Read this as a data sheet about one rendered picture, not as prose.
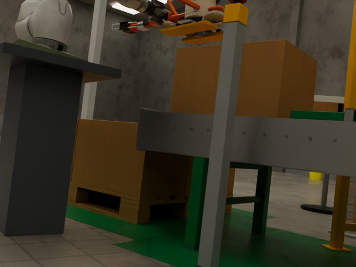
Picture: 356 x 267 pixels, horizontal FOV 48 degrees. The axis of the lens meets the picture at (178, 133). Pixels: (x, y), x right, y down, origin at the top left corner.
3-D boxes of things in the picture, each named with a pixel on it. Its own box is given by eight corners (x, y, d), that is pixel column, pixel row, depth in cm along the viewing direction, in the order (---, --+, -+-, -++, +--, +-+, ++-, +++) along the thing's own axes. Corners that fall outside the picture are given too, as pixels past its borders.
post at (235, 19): (220, 268, 152) (248, 8, 155) (210, 272, 147) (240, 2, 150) (205, 264, 156) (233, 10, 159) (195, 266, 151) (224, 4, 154)
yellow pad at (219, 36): (237, 38, 229) (238, 29, 229) (227, 33, 221) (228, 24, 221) (191, 45, 251) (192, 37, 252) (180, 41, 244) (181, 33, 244)
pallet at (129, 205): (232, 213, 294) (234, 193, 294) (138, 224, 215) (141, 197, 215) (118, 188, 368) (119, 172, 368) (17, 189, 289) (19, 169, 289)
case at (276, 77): (309, 139, 202) (318, 61, 203) (275, 131, 171) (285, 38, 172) (210, 131, 240) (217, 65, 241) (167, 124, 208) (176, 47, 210)
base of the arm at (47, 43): (38, 45, 167) (41, 32, 168) (20, 52, 184) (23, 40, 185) (79, 58, 179) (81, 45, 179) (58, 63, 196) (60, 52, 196)
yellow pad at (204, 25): (217, 28, 214) (218, 19, 215) (206, 23, 207) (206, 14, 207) (170, 37, 237) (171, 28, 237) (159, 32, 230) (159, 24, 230)
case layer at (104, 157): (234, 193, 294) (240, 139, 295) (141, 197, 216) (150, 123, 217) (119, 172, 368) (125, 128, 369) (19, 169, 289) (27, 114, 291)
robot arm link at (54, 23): (40, 35, 172) (49, -14, 174) (23, 41, 186) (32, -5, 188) (74, 46, 183) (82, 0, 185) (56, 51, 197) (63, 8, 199)
